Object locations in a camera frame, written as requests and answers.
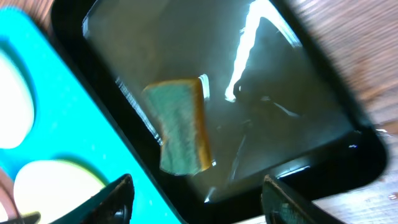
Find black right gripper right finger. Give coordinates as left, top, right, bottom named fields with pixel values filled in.
left=261, top=175, right=343, bottom=224

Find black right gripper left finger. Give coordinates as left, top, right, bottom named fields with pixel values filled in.
left=52, top=174, right=134, bottom=224

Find yellow-green rimmed plate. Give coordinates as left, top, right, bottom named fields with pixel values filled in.
left=13, top=160, right=106, bottom=223

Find yellow green scrub sponge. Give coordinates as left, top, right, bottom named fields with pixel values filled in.
left=142, top=78, right=212, bottom=175

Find teal plastic serving tray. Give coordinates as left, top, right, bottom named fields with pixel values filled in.
left=1, top=7, right=180, bottom=223

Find white plate with blue rim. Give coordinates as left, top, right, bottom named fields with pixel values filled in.
left=1, top=50, right=35, bottom=149

